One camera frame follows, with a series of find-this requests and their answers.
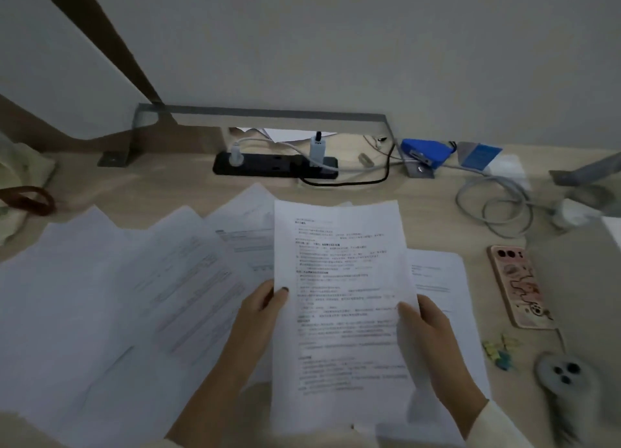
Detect person's left hand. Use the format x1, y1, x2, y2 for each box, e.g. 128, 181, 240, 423
224, 280, 290, 372

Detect person's right hand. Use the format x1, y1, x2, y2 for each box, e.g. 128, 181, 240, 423
397, 295, 487, 410

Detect white printed paper sheet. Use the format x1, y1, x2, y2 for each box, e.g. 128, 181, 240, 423
374, 248, 492, 448
114, 205, 253, 361
201, 183, 277, 290
0, 206, 163, 434
269, 199, 422, 438
56, 288, 273, 448

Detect person's left forearm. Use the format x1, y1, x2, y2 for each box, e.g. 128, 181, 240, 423
164, 358, 265, 448

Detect person's right forearm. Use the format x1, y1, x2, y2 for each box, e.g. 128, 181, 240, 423
446, 397, 537, 448

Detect pile of coloured paper clips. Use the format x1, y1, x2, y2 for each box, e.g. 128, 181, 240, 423
482, 335, 519, 372

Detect phone in pink patterned case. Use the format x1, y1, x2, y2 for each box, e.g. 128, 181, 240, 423
486, 245, 557, 330

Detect black power strip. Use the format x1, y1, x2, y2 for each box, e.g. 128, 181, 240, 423
212, 151, 339, 180

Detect white charger with black plug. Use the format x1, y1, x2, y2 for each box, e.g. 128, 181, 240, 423
309, 131, 325, 168

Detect blue plastic device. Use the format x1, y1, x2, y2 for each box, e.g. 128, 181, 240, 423
400, 138, 457, 170

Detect blue and grey card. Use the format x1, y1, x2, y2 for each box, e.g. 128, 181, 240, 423
457, 141, 503, 170

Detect white power adapter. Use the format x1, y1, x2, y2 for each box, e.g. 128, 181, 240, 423
552, 198, 603, 231

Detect cream fabric bag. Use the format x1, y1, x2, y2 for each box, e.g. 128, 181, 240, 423
0, 131, 57, 247

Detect black cable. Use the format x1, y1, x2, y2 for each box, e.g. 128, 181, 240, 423
297, 139, 392, 188

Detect coiled white cable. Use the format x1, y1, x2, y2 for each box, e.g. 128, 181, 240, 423
455, 173, 535, 240

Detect white papers behind frame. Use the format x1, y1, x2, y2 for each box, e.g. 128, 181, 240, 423
229, 126, 339, 146

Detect grey metal desk frame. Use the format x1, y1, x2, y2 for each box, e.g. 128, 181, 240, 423
98, 103, 435, 180

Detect grey metal bracket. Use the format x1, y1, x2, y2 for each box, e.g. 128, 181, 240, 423
548, 152, 621, 187

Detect brown bag handle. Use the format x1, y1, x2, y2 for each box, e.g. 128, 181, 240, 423
0, 186, 56, 217

